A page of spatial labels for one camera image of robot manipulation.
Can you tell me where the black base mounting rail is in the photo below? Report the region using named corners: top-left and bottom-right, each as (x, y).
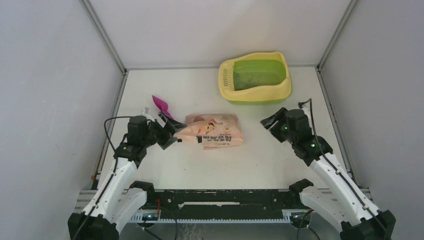
top-left (142, 189), bottom-right (308, 219)

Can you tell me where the yellow green litter box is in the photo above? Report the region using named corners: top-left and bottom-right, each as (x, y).
top-left (218, 51), bottom-right (293, 105)

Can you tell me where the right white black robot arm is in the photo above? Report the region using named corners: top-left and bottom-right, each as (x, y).
top-left (260, 107), bottom-right (396, 240)

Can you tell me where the magenta plastic scoop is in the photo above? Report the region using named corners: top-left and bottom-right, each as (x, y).
top-left (152, 95), bottom-right (174, 119)

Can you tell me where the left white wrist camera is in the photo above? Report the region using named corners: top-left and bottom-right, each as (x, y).
top-left (141, 107), bottom-right (156, 122)

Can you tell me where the pink cat litter bag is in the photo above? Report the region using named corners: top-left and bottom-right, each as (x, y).
top-left (174, 113), bottom-right (244, 150)

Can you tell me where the green cat litter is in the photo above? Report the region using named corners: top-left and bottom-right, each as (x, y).
top-left (233, 70), bottom-right (287, 91)

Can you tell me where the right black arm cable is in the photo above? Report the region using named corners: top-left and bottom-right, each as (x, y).
top-left (298, 97), bottom-right (392, 240)

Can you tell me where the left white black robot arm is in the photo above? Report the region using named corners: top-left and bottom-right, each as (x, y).
top-left (67, 112), bottom-right (186, 240)

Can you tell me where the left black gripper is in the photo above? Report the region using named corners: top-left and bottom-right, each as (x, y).
top-left (141, 112), bottom-right (187, 150)

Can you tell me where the white slotted cable duct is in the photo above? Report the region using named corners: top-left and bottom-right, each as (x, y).
top-left (128, 212), bottom-right (293, 224)

